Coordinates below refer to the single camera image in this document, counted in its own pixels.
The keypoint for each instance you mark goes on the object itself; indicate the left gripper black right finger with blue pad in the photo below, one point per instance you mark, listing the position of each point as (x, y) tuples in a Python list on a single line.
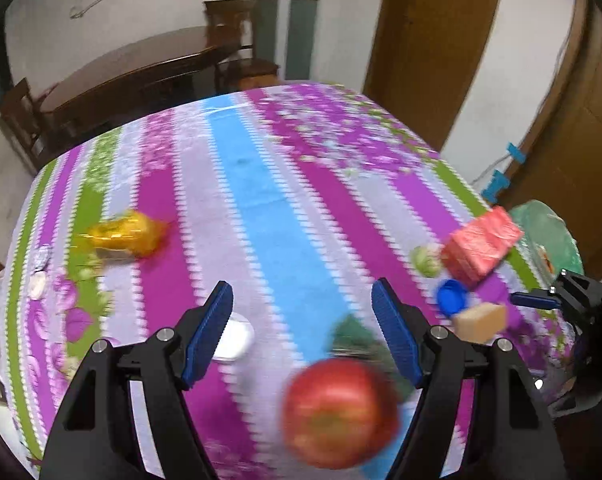
[(511, 434)]

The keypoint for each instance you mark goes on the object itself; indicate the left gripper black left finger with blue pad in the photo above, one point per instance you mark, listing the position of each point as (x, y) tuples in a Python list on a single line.
[(94, 433)]

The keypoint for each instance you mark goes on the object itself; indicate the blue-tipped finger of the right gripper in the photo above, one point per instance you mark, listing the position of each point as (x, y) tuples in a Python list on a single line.
[(537, 299)]

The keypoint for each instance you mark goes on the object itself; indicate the red tissue pack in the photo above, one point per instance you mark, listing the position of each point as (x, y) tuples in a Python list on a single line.
[(474, 250)]

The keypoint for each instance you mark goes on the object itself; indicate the blue bottle cap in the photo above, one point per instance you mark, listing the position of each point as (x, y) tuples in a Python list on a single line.
[(451, 297)]

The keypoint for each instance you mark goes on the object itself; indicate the green round fruit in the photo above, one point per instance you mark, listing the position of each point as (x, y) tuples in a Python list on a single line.
[(426, 260)]

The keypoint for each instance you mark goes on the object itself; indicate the brown wooden door right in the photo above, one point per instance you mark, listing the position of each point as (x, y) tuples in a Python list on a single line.
[(563, 148)]

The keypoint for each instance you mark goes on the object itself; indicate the brown wooden door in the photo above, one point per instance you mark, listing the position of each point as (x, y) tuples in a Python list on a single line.
[(424, 58), (563, 148)]

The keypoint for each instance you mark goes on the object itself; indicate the red apple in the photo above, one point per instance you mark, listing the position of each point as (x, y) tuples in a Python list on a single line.
[(338, 412)]

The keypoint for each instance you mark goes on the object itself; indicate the white round lid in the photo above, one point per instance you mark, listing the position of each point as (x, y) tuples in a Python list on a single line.
[(237, 338)]

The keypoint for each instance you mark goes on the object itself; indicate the yellow snack wrapper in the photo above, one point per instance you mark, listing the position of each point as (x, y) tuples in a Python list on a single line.
[(131, 233)]

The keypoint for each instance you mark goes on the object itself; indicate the floral striped tablecloth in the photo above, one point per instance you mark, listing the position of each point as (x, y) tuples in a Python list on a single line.
[(298, 196)]

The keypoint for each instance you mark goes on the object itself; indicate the brown wooden door middle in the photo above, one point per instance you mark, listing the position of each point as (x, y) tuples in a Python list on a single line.
[(424, 58)]

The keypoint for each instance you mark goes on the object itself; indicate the wooden chair at left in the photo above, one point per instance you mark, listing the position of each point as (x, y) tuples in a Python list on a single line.
[(24, 120)]

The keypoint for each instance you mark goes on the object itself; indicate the dark wooden dining table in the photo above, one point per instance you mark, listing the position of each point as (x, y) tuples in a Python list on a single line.
[(113, 85)]

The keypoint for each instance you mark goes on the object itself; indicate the glass panel door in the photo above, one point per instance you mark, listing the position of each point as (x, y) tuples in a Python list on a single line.
[(285, 35)]

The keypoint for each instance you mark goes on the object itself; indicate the wooden chair behind table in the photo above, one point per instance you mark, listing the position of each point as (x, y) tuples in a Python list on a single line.
[(243, 69)]

